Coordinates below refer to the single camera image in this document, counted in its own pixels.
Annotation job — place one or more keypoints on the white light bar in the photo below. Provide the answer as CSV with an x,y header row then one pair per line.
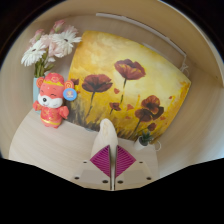
x,y
140,28

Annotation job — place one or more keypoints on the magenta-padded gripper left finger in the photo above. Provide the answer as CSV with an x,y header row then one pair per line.
x,y
98,173

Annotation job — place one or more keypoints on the light blue vase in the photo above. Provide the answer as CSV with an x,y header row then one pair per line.
x,y
35,90

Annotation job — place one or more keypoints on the small plant in white pot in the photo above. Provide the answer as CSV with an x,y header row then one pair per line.
x,y
145,140

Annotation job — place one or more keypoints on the red plush mouse toy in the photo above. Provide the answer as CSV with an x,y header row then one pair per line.
x,y
51,101

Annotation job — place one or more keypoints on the yellow poppy flower painting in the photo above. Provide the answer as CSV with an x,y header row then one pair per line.
x,y
133,83

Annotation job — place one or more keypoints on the pink and white flower bouquet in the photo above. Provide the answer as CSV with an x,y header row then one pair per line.
x,y
50,45

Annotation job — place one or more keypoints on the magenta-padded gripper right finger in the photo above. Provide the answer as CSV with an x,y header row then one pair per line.
x,y
130,173

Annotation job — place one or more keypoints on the cream towel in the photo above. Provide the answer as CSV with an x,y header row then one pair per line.
x,y
105,133

